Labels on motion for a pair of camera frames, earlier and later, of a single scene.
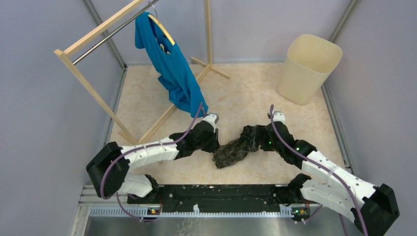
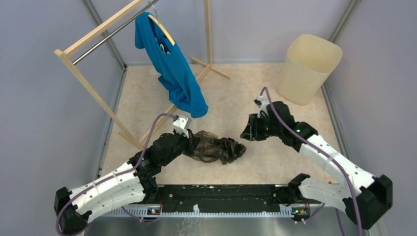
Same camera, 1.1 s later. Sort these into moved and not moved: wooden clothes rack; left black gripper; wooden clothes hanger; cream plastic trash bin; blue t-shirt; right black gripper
Moved: left black gripper; right black gripper
Not moved: wooden clothes hanger; wooden clothes rack; cream plastic trash bin; blue t-shirt
